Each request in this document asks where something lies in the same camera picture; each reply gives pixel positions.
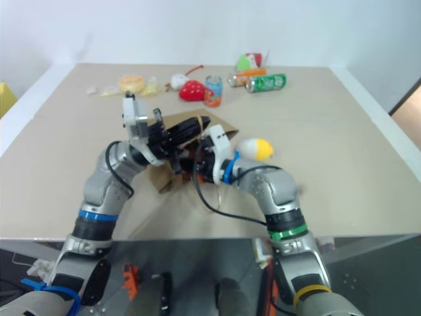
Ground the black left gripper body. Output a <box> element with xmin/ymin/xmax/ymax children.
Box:
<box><xmin>147</xmin><ymin>108</ymin><xmax>180</xmax><ymax>161</ymax></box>

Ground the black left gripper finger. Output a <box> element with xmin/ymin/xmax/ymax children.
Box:
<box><xmin>167</xmin><ymin>115</ymin><xmax>212</xmax><ymax>136</ymax></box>
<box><xmin>170</xmin><ymin>124</ymin><xmax>210</xmax><ymax>146</ymax></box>

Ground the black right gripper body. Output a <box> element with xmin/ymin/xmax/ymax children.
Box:
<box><xmin>193</xmin><ymin>136</ymin><xmax>216</xmax><ymax>184</ymax></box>

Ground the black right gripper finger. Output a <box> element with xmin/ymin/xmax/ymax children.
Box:
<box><xmin>170</xmin><ymin>147</ymin><xmax>183</xmax><ymax>176</ymax></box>
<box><xmin>182</xmin><ymin>157</ymin><xmax>198</xmax><ymax>180</ymax></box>

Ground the red strawberry plush toy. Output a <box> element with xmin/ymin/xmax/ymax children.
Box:
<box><xmin>178</xmin><ymin>80</ymin><xmax>207</xmax><ymax>103</ymax></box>

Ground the white plush toy red tail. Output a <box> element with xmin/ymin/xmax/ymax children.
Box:
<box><xmin>170</xmin><ymin>65</ymin><xmax>205</xmax><ymax>90</ymax></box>

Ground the white and yellow plush toy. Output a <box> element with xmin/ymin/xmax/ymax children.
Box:
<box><xmin>235</xmin><ymin>137</ymin><xmax>276</xmax><ymax>163</ymax></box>

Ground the orange donut plush toy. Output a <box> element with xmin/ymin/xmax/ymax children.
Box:
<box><xmin>118</xmin><ymin>74</ymin><xmax>145</xmax><ymax>93</ymax></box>

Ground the white crumpled paper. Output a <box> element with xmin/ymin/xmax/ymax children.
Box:
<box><xmin>26</xmin><ymin>258</ymin><xmax>55</xmax><ymax>277</ymax></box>

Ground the blue and orange drink can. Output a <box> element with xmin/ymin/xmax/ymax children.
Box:
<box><xmin>203</xmin><ymin>74</ymin><xmax>224</xmax><ymax>108</ymax></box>

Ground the yellow toy in clear wrap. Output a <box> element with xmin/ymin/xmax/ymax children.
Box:
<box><xmin>141</xmin><ymin>76</ymin><xmax>164</xmax><ymax>98</ymax></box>

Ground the gold and orange drink can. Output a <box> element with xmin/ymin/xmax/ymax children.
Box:
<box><xmin>228</xmin><ymin>74</ymin><xmax>253</xmax><ymax>88</ymax></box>

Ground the orange box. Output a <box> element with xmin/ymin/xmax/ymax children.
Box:
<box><xmin>235</xmin><ymin>67</ymin><xmax>266</xmax><ymax>77</ymax></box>

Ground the green red snack packet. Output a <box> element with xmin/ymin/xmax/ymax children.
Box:
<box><xmin>235</xmin><ymin>52</ymin><xmax>264</xmax><ymax>70</ymax></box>

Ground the green drink can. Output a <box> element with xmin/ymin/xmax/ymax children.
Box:
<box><xmin>245</xmin><ymin>74</ymin><xmax>287</xmax><ymax>94</ymax></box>

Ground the white and yellow packet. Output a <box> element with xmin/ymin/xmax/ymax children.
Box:
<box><xmin>255</xmin><ymin>238</ymin><xmax>274</xmax><ymax>269</ymax></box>

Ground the yellow object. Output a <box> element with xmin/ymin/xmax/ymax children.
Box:
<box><xmin>0</xmin><ymin>81</ymin><xmax>19</xmax><ymax>119</ymax></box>

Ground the brown wooden panel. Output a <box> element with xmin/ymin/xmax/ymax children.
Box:
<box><xmin>389</xmin><ymin>77</ymin><xmax>421</xmax><ymax>132</ymax></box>

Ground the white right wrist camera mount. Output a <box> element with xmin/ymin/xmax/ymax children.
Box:
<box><xmin>205</xmin><ymin>124</ymin><xmax>233</xmax><ymax>185</ymax></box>

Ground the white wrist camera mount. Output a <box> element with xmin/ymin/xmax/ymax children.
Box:
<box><xmin>121</xmin><ymin>92</ymin><xmax>165</xmax><ymax>167</ymax></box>
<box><xmin>205</xmin><ymin>124</ymin><xmax>233</xmax><ymax>185</ymax></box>

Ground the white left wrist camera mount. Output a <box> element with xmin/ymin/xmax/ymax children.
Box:
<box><xmin>121</xmin><ymin>92</ymin><xmax>165</xmax><ymax>167</ymax></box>

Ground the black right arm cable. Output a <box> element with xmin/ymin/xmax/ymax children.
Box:
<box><xmin>192</xmin><ymin>144</ymin><xmax>284</xmax><ymax>230</ymax></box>

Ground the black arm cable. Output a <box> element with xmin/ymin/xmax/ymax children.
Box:
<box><xmin>192</xmin><ymin>144</ymin><xmax>284</xmax><ymax>230</ymax></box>
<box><xmin>105</xmin><ymin>143</ymin><xmax>135</xmax><ymax>200</ymax></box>

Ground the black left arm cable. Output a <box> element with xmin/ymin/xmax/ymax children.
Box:
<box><xmin>105</xmin><ymin>143</ymin><xmax>135</xmax><ymax>200</ymax></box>

